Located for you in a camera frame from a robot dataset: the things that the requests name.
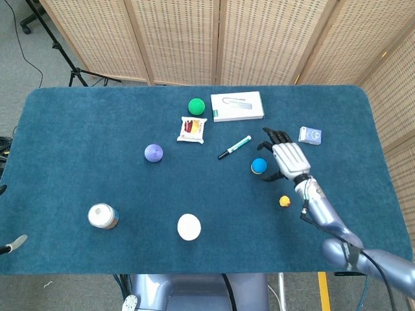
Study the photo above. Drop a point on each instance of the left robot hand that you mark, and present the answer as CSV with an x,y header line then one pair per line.
x,y
17,241

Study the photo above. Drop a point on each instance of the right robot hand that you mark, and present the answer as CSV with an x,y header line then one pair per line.
x,y
291,158

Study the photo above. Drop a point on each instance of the blue foam ball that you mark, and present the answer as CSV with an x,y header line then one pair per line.
x,y
259,165

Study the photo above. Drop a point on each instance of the small yellow toy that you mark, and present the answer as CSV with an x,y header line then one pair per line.
x,y
284,201

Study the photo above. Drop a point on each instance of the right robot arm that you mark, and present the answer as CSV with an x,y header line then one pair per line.
x,y
324,214

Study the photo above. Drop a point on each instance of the green foam ball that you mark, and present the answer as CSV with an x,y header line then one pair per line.
x,y
196,106

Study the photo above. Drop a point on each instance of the white egg-shaped object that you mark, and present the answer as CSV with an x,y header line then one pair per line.
x,y
189,226

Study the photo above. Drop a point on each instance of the purple foam ball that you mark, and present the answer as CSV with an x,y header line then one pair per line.
x,y
153,152

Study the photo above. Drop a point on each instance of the small blue-white box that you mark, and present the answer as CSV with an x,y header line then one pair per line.
x,y
310,135

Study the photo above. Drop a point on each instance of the green-white marker pen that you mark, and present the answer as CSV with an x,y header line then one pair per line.
x,y
234,147

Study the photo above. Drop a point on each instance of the white product box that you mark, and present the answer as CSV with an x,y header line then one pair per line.
x,y
237,106

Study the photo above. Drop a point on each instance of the jar with white lid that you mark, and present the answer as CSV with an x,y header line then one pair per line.
x,y
102,215

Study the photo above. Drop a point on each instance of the white snack packet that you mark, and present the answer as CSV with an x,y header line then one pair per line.
x,y
192,130

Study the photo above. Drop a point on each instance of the blue table mat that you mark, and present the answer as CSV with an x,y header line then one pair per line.
x,y
97,168

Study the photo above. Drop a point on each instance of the yellow floor tape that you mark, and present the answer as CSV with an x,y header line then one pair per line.
x,y
324,291

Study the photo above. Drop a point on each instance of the silver-blue robot torso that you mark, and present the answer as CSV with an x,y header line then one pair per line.
x,y
197,291

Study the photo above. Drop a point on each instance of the black tripod stand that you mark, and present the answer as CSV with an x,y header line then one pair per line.
x,y
61,52

